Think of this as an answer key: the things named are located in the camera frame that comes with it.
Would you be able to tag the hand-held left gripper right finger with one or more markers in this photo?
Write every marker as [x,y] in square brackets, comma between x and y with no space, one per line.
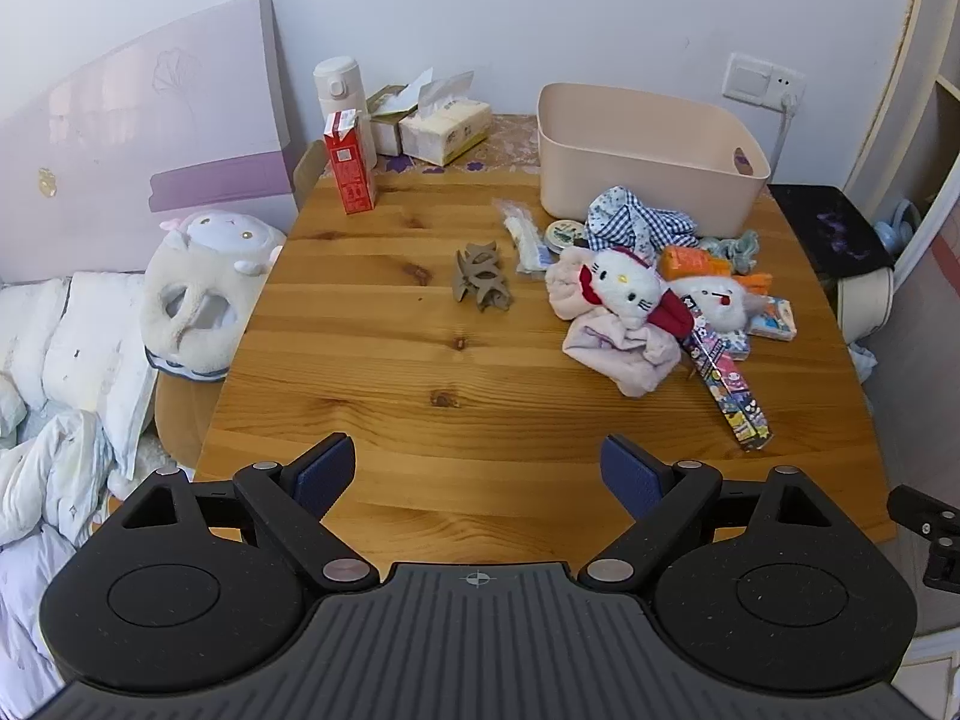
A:
[630,476]

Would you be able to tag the light blue plastic object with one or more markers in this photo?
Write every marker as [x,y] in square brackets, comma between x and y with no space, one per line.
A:
[896,229]

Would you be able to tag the white thermos bottle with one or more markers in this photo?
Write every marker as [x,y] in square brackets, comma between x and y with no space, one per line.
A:
[341,86]

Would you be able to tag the orange plush scrunchie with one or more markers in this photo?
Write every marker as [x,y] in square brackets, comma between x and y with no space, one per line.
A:
[757,282]

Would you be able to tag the blue checked floral cloth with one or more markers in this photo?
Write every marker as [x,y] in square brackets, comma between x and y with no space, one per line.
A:
[637,221]

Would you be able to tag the colourful printed long box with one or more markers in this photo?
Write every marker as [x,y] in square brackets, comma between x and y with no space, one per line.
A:
[724,382]

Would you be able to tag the white sheep plush cushion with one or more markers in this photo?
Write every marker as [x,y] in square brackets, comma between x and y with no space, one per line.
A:
[210,255]

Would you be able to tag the beige plastic storage basket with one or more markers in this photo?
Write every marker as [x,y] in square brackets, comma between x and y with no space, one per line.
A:
[637,165]

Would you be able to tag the black stool purple print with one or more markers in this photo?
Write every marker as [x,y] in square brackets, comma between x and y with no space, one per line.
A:
[825,225]

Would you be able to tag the white wall switch socket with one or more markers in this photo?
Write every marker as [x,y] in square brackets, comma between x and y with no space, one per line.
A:
[750,79]

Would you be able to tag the round printed tin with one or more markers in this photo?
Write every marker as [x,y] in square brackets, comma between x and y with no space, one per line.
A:
[564,234]

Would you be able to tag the orange plastic bottle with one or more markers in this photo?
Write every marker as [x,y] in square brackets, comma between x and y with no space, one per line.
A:
[690,262]

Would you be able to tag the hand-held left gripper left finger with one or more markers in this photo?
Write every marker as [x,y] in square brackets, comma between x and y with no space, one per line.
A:
[326,469]

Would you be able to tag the white bucket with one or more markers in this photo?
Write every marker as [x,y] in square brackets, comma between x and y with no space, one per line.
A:
[862,304]

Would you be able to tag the clear plastic wrapped packet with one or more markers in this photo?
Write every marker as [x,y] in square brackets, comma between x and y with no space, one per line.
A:
[525,240]

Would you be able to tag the small printed tissue packet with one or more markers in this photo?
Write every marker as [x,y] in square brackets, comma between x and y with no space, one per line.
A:
[776,319]

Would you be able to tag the pink plush cloth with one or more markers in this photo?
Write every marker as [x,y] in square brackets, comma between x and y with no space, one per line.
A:
[622,360]

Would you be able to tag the red carton box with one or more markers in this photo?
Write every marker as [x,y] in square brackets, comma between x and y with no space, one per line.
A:
[352,180]

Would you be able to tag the cream shelf unit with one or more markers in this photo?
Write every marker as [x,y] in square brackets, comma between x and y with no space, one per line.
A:
[915,52]

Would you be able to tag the purple white panel board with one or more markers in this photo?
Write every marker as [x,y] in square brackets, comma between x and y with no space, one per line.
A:
[150,127]

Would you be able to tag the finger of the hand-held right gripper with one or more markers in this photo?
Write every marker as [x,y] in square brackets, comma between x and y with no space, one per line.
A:
[946,566]
[922,511]

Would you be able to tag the white pillow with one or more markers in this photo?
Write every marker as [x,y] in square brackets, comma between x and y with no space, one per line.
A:
[90,345]
[30,337]

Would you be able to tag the wooden desktop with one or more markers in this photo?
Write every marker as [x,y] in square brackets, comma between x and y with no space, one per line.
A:
[375,360]

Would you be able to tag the green scrunchie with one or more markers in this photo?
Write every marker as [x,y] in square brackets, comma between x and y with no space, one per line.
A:
[739,247]

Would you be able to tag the brown hair claw clip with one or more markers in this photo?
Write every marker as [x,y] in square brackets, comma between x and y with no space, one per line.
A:
[484,285]

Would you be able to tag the white duvet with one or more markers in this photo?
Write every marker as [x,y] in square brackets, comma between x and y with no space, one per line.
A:
[45,502]

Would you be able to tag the white cat plush toy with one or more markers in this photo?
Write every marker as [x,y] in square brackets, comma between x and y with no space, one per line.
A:
[622,281]

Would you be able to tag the yellow white tissue pack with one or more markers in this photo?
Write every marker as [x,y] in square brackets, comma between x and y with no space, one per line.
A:
[450,131]

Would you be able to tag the purple floral table mat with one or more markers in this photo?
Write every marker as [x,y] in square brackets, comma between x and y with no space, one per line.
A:
[510,146]

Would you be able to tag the green white tissue box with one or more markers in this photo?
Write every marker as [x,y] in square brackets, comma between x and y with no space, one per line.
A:
[382,136]

